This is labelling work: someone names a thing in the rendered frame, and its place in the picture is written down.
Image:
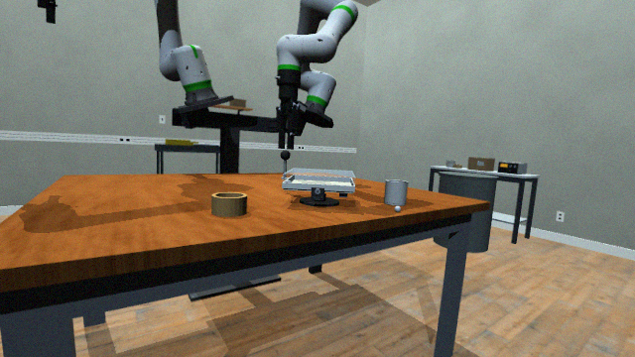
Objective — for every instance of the grey metal cylinder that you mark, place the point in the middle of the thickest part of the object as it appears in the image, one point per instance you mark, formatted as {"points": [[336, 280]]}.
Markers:
{"points": [[395, 192]]}

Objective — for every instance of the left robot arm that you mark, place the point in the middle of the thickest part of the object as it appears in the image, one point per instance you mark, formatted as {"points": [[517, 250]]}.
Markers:
{"points": [[295, 52]]}

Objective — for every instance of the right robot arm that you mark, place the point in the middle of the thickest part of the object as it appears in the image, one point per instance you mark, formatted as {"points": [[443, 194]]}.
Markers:
{"points": [[186, 64]]}

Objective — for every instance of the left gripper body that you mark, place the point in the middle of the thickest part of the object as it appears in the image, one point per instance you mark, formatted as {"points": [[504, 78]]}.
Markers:
{"points": [[288, 94]]}

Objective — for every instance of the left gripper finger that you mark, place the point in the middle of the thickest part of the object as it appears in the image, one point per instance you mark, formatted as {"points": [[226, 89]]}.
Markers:
{"points": [[293, 118], [282, 127]]}

